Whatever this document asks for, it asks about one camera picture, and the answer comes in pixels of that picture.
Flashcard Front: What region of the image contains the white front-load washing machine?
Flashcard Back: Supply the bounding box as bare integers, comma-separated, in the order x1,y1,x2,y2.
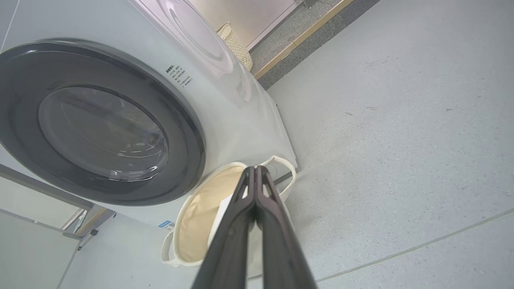
0,0,298,230

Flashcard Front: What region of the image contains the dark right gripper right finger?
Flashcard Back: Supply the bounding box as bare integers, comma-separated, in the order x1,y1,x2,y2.
255,165,318,289

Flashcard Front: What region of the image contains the wooden floor strip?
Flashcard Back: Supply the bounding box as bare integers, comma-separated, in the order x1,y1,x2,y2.
253,0,354,80

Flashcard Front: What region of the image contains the black-rimmed glass washer door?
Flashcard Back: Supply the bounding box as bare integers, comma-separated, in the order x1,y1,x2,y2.
0,38,206,206

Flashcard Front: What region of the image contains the cream wicker basket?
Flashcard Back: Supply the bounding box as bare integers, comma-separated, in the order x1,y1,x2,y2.
217,22,253,72

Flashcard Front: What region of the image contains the white canvas laundry basket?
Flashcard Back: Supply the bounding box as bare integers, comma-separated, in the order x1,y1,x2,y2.
161,156,297,278

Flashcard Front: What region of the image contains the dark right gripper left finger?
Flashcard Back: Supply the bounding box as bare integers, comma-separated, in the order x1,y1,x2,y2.
192,165,256,289

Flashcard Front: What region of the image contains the printed text label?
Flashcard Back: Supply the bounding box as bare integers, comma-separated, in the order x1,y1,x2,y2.
165,65,194,88

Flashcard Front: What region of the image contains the white panel grey frame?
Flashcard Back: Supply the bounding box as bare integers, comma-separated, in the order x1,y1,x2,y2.
0,164,118,289

